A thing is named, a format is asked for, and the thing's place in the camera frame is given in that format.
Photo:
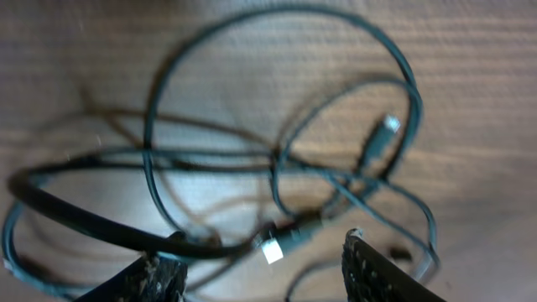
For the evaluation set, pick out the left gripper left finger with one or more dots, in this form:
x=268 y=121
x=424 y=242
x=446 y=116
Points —
x=154 y=277

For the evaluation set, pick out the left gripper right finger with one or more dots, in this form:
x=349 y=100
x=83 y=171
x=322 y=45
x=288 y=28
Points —
x=370 y=277

